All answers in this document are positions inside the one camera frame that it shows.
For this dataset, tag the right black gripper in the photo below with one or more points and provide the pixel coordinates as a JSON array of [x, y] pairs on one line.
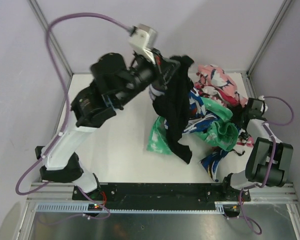
[[243, 122]]

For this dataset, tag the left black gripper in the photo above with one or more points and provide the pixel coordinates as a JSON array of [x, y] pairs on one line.
[[167, 72]]

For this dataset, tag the black orange camouflage cloth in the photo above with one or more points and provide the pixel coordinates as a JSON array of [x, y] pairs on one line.
[[173, 105]]

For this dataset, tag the green white cloth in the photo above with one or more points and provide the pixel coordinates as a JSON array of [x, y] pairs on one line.
[[157, 142]]

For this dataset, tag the pink white patterned cloth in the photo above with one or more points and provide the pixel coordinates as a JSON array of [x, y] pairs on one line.
[[214, 83]]

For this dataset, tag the blue white patterned cloth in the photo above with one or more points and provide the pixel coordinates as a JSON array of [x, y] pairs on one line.
[[211, 123]]

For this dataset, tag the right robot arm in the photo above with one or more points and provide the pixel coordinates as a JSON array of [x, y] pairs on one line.
[[270, 159]]

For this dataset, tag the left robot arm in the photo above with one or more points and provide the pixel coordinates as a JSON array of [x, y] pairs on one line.
[[113, 86]]

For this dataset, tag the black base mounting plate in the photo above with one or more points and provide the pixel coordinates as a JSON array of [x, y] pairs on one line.
[[164, 194]]

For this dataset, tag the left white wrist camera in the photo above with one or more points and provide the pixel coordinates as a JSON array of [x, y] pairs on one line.
[[142, 41]]

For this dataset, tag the aluminium frame rail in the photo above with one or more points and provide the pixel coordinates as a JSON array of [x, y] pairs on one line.
[[62, 192]]

